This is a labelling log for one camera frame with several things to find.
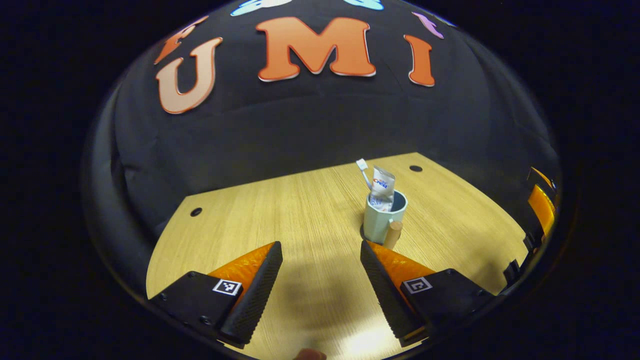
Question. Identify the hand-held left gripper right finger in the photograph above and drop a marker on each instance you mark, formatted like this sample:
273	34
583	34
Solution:
380	285

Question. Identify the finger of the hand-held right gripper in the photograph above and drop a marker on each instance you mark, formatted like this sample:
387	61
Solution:
540	179
542	207

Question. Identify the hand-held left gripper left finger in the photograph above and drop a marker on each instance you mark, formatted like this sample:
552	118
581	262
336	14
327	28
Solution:
255	295

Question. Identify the dark brown round coaster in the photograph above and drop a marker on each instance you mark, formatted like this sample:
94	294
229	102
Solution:
361	232

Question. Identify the white toothpaste tube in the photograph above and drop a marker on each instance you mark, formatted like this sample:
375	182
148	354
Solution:
382	187

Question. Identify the white toothbrush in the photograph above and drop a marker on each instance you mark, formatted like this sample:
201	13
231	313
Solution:
362	164

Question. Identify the wooden desktop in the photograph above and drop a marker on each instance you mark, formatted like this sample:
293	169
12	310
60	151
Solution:
300	225

